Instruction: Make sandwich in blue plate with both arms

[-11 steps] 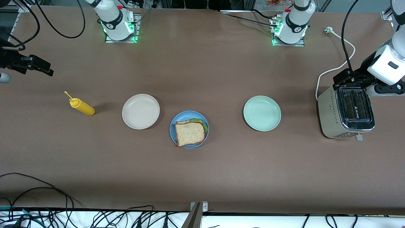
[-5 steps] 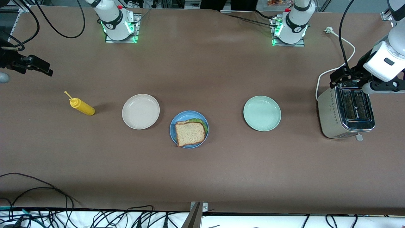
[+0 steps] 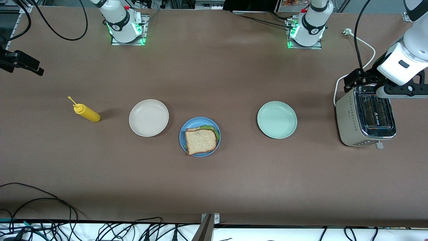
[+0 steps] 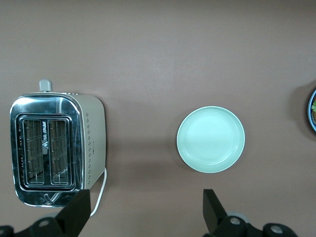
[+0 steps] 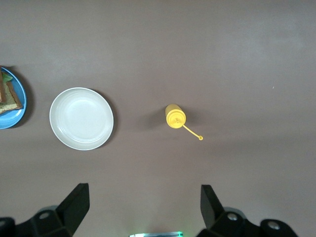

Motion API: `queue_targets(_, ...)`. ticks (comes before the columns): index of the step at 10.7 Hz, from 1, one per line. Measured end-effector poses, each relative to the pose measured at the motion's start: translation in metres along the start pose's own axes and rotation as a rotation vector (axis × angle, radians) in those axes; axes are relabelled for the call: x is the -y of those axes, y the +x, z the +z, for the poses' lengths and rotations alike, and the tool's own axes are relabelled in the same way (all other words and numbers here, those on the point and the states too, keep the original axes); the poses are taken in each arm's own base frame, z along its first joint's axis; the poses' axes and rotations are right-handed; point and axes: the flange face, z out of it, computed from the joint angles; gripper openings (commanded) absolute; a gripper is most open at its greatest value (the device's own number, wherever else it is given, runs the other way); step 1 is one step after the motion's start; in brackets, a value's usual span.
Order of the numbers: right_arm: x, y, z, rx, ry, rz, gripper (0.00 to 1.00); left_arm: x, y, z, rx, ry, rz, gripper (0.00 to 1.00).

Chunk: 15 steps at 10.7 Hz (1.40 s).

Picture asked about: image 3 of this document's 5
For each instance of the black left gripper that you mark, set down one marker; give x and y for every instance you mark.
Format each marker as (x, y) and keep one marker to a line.
(372, 74)

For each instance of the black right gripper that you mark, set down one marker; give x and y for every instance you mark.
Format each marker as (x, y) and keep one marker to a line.
(10, 60)

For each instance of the yellow mustard squeeze bottle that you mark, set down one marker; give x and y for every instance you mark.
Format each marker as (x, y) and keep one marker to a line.
(87, 113)

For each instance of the green lettuce leaf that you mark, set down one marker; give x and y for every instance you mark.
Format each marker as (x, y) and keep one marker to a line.
(214, 131)

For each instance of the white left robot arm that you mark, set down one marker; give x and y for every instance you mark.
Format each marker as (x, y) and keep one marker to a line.
(414, 40)

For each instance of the pale green round plate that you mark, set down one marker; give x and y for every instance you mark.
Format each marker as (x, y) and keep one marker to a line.
(277, 119)

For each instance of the beige round plate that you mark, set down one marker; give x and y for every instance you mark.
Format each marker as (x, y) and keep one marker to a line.
(148, 117)

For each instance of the blue round plate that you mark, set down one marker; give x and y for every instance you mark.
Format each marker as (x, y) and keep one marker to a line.
(182, 137)

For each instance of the silver beige toaster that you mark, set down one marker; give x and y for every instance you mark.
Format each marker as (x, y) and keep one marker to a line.
(349, 117)

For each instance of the orange snack package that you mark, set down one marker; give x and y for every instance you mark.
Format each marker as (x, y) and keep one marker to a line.
(294, 2)

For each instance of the grey metal beam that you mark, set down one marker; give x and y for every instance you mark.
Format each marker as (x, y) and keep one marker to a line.
(204, 232)

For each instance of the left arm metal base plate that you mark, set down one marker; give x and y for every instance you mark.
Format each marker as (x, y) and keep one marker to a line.
(304, 47)

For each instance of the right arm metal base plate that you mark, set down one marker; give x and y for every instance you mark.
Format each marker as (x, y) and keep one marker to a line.
(128, 43)

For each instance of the silver metal bracket plate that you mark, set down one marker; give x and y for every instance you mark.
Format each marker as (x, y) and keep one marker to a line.
(215, 218)

